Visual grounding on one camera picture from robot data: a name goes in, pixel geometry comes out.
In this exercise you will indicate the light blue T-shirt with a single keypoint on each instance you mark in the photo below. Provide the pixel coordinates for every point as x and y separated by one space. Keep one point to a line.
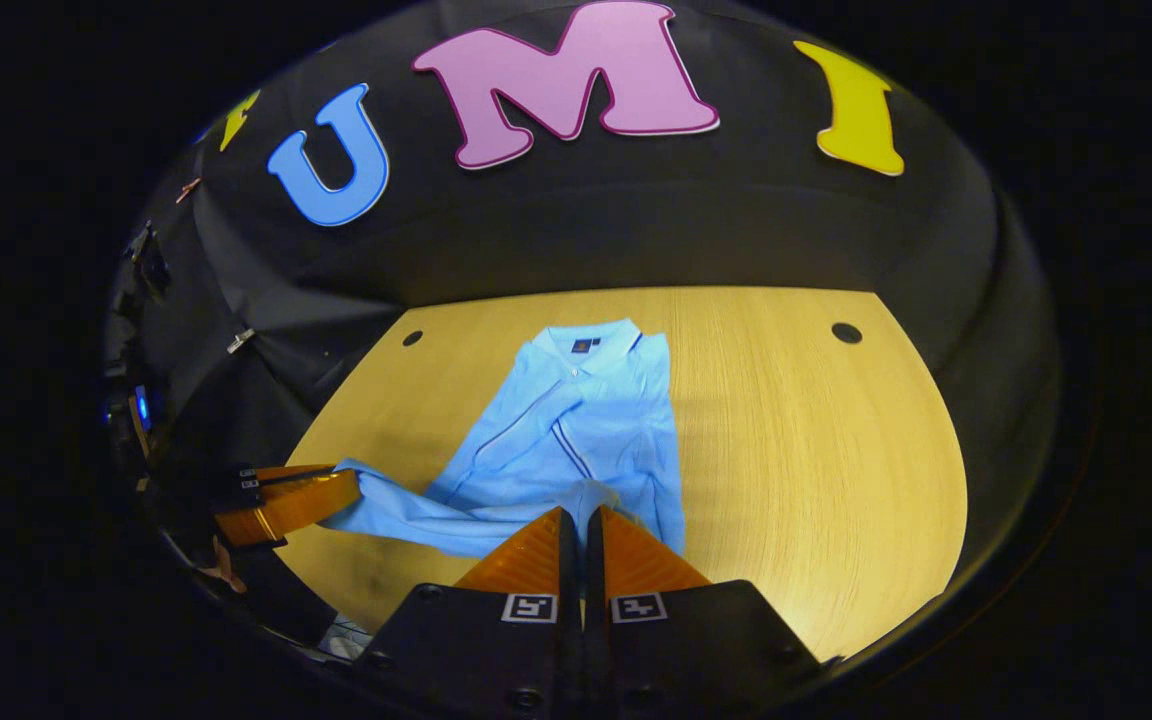
576 430

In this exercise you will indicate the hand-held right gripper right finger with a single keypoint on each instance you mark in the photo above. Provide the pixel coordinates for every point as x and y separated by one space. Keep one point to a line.
596 570

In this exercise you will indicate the small white tag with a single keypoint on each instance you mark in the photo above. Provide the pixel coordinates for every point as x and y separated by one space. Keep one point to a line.
241 340

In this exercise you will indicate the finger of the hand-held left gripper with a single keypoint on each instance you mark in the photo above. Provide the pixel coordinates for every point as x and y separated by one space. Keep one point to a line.
296 505
286 472

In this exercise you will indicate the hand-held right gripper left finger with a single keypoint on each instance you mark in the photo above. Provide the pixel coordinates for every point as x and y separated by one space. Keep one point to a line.
568 570

